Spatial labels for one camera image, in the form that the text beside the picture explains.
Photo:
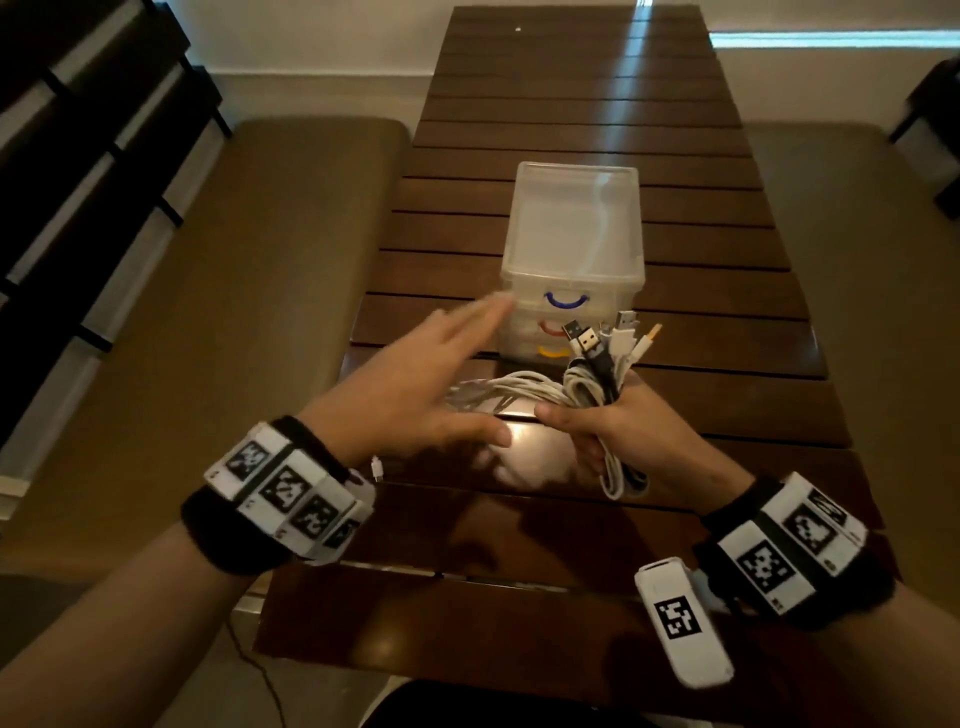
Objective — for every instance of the person's right hand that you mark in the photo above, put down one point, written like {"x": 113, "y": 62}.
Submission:
{"x": 652, "y": 442}

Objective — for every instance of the person's left hand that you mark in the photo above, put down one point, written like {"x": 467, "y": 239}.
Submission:
{"x": 405, "y": 405}

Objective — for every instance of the clear plastic three-drawer organiser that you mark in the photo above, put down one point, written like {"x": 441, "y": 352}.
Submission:
{"x": 574, "y": 217}

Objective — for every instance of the person's left forearm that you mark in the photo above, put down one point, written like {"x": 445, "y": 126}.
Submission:
{"x": 112, "y": 637}

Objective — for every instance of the person's right forearm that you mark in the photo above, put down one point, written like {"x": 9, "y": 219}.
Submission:
{"x": 892, "y": 660}

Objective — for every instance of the person's black garment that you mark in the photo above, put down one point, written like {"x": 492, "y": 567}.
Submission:
{"x": 502, "y": 709}

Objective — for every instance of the black marker wristband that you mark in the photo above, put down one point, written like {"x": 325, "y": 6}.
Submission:
{"x": 277, "y": 495}
{"x": 795, "y": 547}

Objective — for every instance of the brown bench cushion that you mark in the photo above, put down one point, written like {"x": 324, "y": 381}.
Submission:
{"x": 877, "y": 315}
{"x": 217, "y": 337}

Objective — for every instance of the brown slatted wooden table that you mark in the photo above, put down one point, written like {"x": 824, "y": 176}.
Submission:
{"x": 585, "y": 97}

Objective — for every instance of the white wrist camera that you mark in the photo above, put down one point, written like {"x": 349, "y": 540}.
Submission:
{"x": 360, "y": 484}
{"x": 682, "y": 622}

